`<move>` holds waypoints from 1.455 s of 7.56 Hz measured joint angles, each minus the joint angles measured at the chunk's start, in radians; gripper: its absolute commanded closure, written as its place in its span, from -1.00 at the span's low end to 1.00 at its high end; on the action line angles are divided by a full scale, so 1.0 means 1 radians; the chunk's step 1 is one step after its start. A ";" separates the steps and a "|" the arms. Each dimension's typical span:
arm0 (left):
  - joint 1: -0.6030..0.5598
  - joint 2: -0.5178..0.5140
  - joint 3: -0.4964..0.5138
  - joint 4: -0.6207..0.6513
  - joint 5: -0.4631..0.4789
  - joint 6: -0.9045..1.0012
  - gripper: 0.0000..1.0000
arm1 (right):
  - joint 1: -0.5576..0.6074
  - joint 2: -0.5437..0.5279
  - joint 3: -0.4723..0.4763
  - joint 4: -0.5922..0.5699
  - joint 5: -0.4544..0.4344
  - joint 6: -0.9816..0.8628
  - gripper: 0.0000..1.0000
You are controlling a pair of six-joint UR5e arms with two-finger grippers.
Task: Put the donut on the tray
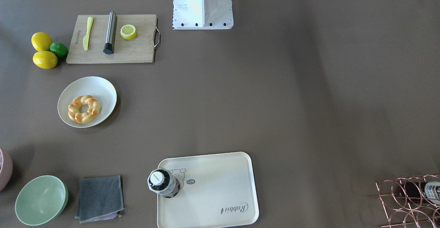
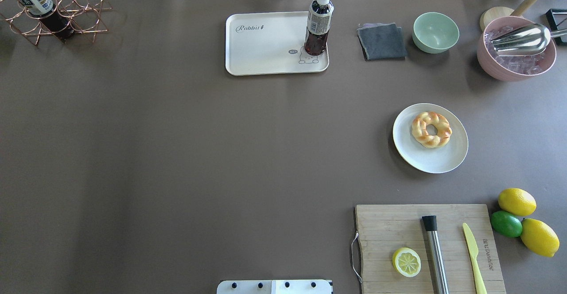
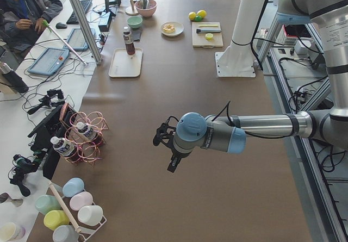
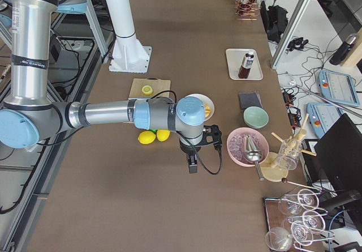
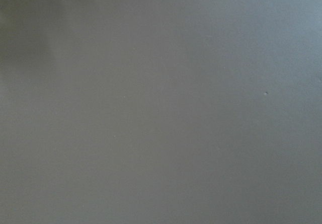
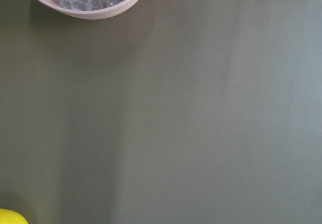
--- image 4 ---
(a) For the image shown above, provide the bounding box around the yellow lemon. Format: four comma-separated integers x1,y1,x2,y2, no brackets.
138,130,156,145
156,130,170,142

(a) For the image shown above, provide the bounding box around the grey folded cloth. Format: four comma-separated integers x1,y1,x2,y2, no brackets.
238,91,263,110

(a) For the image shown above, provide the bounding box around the green bowl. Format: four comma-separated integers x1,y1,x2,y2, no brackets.
243,106,269,129

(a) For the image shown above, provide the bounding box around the yellow lemon near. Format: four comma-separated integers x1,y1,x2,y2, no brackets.
138,130,156,145

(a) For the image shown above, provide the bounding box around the white round plate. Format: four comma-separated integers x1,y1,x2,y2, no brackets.
188,93,215,121

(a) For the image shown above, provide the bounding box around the metal ice scoop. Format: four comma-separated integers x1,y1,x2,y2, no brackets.
243,135,265,181

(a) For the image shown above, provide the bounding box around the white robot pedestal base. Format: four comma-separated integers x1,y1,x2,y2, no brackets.
106,0,152,74

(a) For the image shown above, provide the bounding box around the aluminium frame post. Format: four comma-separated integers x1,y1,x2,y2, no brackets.
270,0,311,70

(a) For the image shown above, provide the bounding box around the braided glazed donut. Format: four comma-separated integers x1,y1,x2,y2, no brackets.
204,103,212,119

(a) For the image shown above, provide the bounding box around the clear glass mug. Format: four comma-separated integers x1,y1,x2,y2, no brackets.
276,138,302,170

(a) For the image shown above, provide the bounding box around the blue teach pendant near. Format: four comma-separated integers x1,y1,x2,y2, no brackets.
307,102,344,139

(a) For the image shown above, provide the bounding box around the dark tea bottle on tray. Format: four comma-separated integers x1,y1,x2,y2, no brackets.
238,50,255,79

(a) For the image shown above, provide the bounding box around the yellow lemon far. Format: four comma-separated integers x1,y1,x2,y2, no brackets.
156,130,170,142

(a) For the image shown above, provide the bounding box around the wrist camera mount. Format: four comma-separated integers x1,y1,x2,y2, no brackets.
202,125,222,146

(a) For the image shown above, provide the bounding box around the blue teach pendant far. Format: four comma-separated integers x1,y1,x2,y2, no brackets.
318,69,360,107

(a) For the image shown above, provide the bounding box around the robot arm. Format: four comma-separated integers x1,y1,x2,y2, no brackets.
1,0,211,173

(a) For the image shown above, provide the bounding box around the cream rabbit tray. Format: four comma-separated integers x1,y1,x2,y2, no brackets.
226,48,263,80

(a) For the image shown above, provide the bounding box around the black laptop monitor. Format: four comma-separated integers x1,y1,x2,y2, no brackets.
315,114,361,191

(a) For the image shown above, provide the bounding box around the black thermos bottle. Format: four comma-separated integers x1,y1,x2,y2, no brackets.
329,33,357,66

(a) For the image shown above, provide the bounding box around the blue teach pendant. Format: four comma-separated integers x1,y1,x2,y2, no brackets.
307,102,344,139
318,69,360,107

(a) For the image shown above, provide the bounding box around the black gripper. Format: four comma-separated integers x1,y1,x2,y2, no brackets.
179,137,201,174

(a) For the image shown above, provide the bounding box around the wooden cup tree stand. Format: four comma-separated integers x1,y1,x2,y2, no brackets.
261,114,317,182

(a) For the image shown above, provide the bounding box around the pink ice bowl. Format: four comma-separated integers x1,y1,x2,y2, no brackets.
227,127,269,167

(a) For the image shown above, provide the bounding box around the copper wire bottle rack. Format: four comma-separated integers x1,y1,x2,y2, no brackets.
235,0,260,21

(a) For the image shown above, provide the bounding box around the wooden cutting board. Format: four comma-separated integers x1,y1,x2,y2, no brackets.
128,78,171,99

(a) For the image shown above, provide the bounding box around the half lemon slice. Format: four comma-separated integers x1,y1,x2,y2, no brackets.
141,85,153,96

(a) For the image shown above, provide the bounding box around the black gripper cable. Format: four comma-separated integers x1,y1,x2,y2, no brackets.
189,138,224,176

